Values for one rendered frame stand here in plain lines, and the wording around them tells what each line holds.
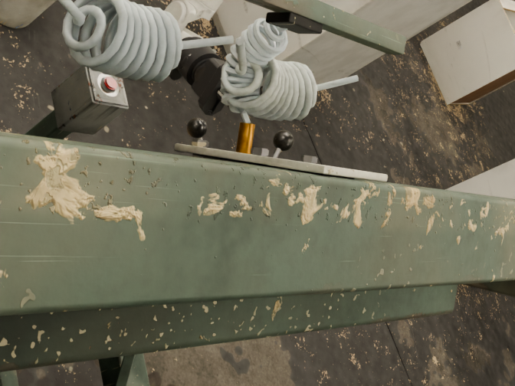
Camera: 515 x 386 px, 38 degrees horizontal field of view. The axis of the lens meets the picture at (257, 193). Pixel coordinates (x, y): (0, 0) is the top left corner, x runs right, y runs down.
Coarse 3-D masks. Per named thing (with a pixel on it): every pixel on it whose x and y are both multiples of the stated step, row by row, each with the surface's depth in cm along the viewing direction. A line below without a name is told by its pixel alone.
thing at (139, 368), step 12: (108, 360) 186; (120, 360) 183; (144, 360) 189; (0, 372) 225; (12, 372) 228; (108, 372) 186; (132, 372) 184; (144, 372) 187; (0, 384) 231; (12, 384) 226; (108, 384) 186; (132, 384) 183; (144, 384) 186
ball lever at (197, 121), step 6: (192, 120) 134; (198, 120) 133; (204, 120) 134; (186, 126) 134; (192, 126) 133; (198, 126) 133; (204, 126) 134; (192, 132) 133; (198, 132) 133; (204, 132) 134; (198, 138) 135
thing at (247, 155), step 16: (272, 16) 68; (288, 16) 67; (256, 32) 70; (272, 32) 70; (304, 32) 71; (320, 32) 70; (256, 48) 71; (272, 48) 71; (240, 80) 73; (224, 96) 74; (256, 96) 75; (240, 112) 76; (240, 128) 74; (176, 144) 74; (192, 144) 74; (240, 144) 74; (224, 160) 73; (240, 160) 68; (256, 160) 67; (272, 160) 66; (288, 160) 65; (304, 160) 73; (352, 176) 65; (368, 176) 67; (384, 176) 69
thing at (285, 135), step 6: (282, 132) 133; (288, 132) 134; (276, 138) 133; (282, 138) 133; (288, 138) 133; (276, 144) 133; (282, 144) 133; (288, 144) 133; (276, 150) 133; (282, 150) 134; (276, 156) 133
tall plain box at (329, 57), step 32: (224, 0) 404; (320, 0) 367; (352, 0) 356; (384, 0) 356; (416, 0) 374; (448, 0) 392; (224, 32) 410; (288, 32) 380; (416, 32) 426; (320, 64) 416; (352, 64) 439
